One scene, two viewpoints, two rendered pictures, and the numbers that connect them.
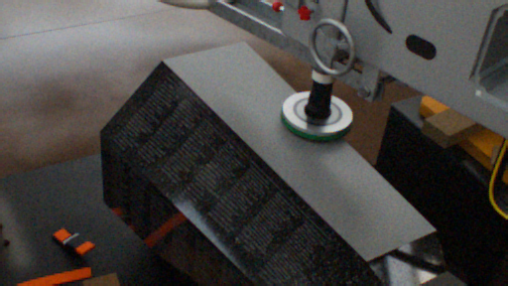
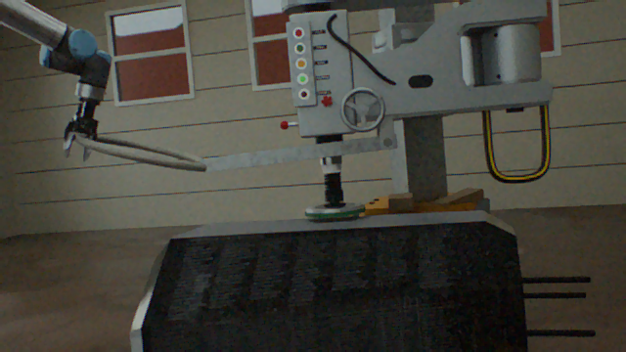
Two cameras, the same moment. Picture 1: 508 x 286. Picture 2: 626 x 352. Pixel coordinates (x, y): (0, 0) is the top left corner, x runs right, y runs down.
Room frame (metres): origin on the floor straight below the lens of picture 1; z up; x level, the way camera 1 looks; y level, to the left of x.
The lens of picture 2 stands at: (0.08, 1.22, 1.09)
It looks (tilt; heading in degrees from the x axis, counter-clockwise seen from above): 3 degrees down; 320
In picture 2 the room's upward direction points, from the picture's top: 5 degrees counter-clockwise
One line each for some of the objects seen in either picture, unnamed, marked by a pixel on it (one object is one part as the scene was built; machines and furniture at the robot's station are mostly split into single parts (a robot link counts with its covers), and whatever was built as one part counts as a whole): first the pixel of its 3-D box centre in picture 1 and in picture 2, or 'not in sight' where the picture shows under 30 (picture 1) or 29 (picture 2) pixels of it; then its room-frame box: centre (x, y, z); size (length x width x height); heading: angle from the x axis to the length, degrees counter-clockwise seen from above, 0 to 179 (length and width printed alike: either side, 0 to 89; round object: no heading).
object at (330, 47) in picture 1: (340, 43); (362, 110); (1.51, -0.19, 1.18); 0.15 x 0.10 x 0.15; 48
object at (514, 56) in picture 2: not in sight; (511, 57); (1.24, -0.67, 1.32); 0.19 x 0.19 x 0.20
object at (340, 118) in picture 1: (317, 112); (335, 207); (1.68, -0.18, 0.84); 0.21 x 0.21 x 0.01
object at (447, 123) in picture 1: (454, 124); (400, 201); (1.76, -0.63, 0.81); 0.20 x 0.10 x 0.05; 131
